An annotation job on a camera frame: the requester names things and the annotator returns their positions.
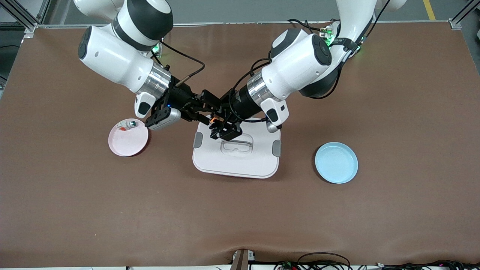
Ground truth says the white lidded storage box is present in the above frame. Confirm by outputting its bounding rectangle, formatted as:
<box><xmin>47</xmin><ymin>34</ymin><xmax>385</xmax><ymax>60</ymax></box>
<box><xmin>192</xmin><ymin>115</ymin><xmax>282</xmax><ymax>179</ymax></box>

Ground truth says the round pink plate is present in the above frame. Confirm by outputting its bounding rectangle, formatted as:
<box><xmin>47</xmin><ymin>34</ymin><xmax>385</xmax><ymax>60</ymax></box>
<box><xmin>108</xmin><ymin>118</ymin><xmax>149</xmax><ymax>157</ymax></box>

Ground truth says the brown table cover sheet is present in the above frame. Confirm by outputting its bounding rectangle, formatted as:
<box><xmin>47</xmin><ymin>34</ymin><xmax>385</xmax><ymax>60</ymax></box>
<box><xmin>0</xmin><ymin>22</ymin><xmax>480</xmax><ymax>269</ymax></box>

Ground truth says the round light blue plate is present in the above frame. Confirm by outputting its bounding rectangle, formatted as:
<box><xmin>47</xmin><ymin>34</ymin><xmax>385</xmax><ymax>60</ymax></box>
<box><xmin>315</xmin><ymin>141</ymin><xmax>359</xmax><ymax>185</ymax></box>

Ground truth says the black left arm base cable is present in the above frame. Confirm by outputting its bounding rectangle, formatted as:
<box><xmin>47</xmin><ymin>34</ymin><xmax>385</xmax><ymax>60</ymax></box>
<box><xmin>287</xmin><ymin>18</ymin><xmax>330</xmax><ymax>40</ymax></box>

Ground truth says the metal mount post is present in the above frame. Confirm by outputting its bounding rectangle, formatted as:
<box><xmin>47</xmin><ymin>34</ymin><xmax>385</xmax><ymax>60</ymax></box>
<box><xmin>229</xmin><ymin>249</ymin><xmax>256</xmax><ymax>270</ymax></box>

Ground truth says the black looped cable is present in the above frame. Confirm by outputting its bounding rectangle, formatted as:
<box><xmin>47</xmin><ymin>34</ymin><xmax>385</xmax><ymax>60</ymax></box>
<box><xmin>297</xmin><ymin>252</ymin><xmax>352</xmax><ymax>270</ymax></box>

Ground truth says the tangled cable bundle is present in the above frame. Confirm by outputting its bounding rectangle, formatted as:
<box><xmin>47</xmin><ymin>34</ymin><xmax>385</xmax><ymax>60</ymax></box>
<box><xmin>274</xmin><ymin>260</ymin><xmax>480</xmax><ymax>270</ymax></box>

